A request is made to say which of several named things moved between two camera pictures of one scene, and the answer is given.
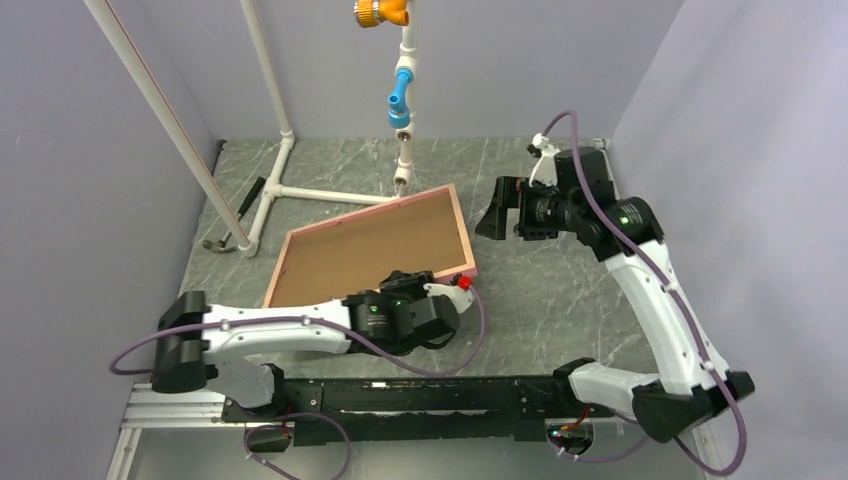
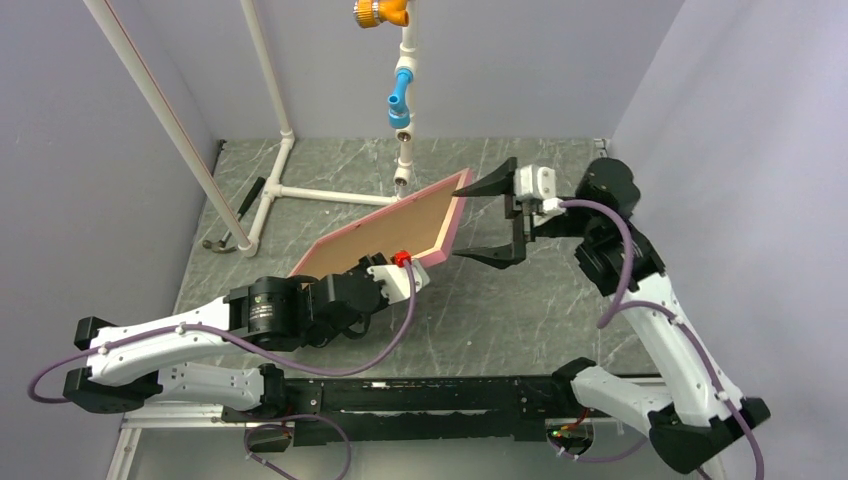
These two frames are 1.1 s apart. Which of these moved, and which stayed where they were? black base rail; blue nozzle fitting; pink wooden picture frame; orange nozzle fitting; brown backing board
Moved: brown backing board; pink wooden picture frame
Stayed: black base rail; orange nozzle fitting; blue nozzle fitting
